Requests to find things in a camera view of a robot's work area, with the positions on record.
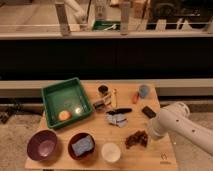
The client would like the blue sponge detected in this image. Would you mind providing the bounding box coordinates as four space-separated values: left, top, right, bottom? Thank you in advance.
72 136 94 156

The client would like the purple bowl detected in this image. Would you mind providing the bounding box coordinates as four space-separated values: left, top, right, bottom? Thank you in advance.
26 130 60 162

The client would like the crumpled blue cloth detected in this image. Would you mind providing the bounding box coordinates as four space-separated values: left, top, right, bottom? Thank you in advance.
107 114 127 127

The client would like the blue small cup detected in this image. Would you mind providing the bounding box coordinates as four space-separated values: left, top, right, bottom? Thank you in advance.
139 85 150 98

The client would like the metal binder clip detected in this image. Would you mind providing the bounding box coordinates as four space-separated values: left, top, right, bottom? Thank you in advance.
93 95 111 110

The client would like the black rectangular block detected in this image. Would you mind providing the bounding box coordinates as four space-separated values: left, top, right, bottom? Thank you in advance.
142 106 156 118

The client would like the small dark cup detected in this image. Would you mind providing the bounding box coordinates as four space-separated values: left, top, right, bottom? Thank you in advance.
98 85 108 95

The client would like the white paper cup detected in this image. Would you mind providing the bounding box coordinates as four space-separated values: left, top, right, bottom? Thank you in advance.
101 143 121 163

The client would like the black handled knife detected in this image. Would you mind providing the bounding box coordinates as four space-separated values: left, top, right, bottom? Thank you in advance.
106 108 132 115

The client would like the green plastic tray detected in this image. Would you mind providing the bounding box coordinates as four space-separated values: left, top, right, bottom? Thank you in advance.
41 77 93 129

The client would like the yellow wooden stick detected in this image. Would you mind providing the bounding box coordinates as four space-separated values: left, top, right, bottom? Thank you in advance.
111 89 117 108

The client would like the dark red grape bunch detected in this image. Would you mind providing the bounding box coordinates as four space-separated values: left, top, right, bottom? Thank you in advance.
125 130 148 149

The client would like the orange fruit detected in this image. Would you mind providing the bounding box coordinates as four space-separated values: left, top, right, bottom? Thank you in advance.
58 110 71 121

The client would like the background green tray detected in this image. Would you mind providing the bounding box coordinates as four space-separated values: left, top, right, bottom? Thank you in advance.
92 21 120 31

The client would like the orange carrot toy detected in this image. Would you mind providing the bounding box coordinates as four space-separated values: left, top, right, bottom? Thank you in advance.
132 92 139 104

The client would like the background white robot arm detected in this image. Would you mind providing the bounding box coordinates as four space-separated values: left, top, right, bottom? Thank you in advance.
64 0 87 24

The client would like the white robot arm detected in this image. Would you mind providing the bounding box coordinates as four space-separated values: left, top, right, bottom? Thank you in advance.
147 102 213 156

